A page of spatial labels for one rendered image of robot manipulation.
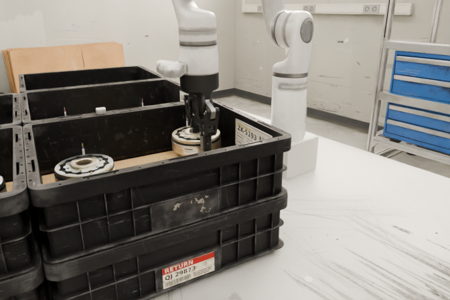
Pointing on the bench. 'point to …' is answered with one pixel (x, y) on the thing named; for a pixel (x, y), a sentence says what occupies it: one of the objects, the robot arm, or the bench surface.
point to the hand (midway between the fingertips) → (201, 140)
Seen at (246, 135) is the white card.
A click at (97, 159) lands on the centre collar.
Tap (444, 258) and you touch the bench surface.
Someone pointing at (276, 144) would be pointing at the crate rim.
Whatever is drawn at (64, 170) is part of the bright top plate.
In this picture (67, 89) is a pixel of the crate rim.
